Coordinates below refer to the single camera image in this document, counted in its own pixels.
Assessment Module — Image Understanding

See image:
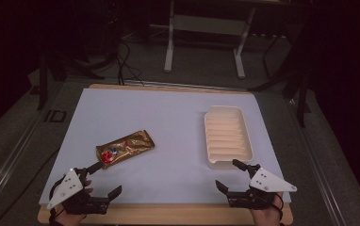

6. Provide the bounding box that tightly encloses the white metal stand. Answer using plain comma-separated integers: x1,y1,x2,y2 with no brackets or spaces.
163,0,257,80

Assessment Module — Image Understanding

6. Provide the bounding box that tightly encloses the person's left hand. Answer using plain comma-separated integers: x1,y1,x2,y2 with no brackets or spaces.
54,178,94,226

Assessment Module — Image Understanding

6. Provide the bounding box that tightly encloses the gold snack packet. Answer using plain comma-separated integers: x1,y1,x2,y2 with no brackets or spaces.
95,129,155,170

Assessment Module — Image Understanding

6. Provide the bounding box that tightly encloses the white table mat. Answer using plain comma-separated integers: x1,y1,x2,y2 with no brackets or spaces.
39,88,292,206

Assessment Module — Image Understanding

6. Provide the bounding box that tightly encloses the person's right hand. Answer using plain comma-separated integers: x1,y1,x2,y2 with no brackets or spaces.
249,191,285,226

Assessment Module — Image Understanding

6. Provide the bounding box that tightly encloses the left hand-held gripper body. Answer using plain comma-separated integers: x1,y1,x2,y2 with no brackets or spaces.
46,168,110,216

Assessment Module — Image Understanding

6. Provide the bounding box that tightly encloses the white ribbed plastic tray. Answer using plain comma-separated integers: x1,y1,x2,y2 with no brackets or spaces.
204,105,254,170

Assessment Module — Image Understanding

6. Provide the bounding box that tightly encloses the black floor bracket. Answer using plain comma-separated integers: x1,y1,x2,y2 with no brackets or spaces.
44,109,67,123

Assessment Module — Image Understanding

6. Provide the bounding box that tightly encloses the black metal stand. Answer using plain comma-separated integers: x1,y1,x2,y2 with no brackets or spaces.
247,31,313,128
36,50,106,111

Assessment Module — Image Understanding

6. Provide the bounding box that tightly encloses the black cable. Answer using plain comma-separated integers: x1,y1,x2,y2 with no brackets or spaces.
115,40,145,87

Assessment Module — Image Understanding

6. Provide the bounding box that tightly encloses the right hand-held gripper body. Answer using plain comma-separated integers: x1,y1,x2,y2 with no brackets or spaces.
226,164,298,211

